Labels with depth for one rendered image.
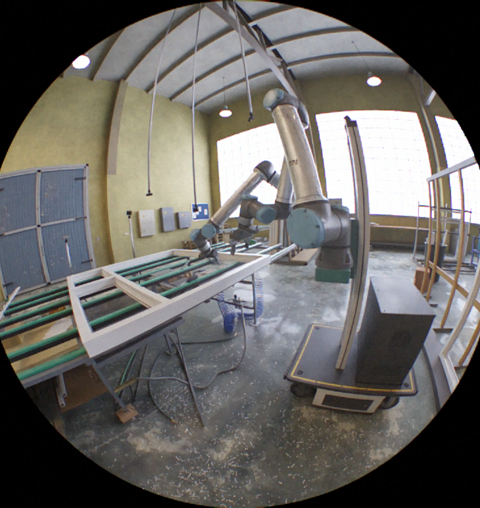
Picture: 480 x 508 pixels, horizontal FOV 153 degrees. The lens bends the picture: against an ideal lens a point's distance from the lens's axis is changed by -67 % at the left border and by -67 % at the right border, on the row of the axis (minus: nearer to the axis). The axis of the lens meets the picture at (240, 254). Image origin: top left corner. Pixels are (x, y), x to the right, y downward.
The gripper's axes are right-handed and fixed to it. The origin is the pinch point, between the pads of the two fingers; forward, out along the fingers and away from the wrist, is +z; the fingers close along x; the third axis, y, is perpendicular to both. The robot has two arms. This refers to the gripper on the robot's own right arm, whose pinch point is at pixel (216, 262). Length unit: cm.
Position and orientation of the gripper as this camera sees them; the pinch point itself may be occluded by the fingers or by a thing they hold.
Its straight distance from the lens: 148.4
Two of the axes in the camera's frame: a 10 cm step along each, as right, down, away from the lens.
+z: 3.9, 6.5, 6.5
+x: -8.5, -0.2, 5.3
